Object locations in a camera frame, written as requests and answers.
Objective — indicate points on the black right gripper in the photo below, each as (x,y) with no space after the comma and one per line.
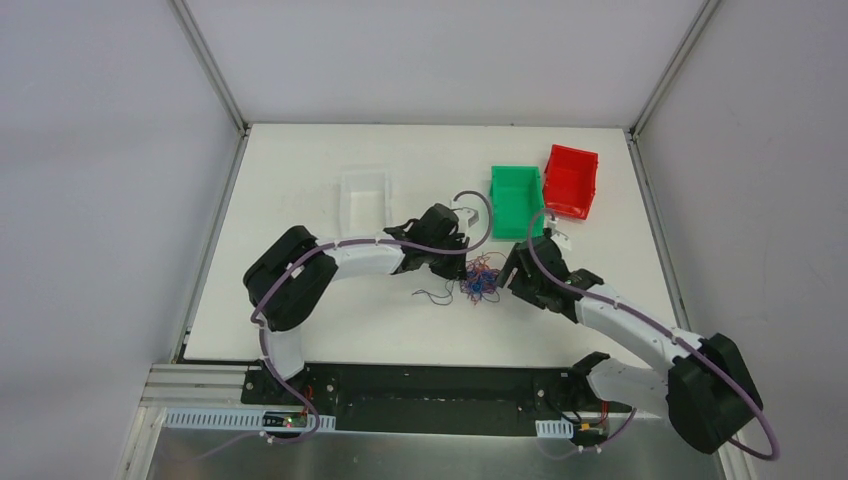
(518,276)

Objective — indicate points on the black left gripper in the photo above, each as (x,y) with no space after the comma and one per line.
(454,258)

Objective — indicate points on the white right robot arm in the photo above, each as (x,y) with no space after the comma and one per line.
(702,386)

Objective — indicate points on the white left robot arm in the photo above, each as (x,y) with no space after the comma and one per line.
(286,283)

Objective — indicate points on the clear plastic bin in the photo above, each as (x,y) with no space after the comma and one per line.
(364,201)

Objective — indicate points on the green plastic bin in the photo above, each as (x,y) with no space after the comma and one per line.
(516,196)

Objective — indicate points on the red plastic bin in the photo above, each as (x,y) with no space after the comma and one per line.
(570,181)

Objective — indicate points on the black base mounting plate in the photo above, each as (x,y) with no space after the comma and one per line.
(485,401)

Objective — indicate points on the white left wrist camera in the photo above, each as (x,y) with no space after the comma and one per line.
(466,217)

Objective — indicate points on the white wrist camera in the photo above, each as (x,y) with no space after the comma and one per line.
(466,217)
(560,238)

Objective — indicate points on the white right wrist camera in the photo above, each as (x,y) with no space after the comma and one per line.
(560,238)

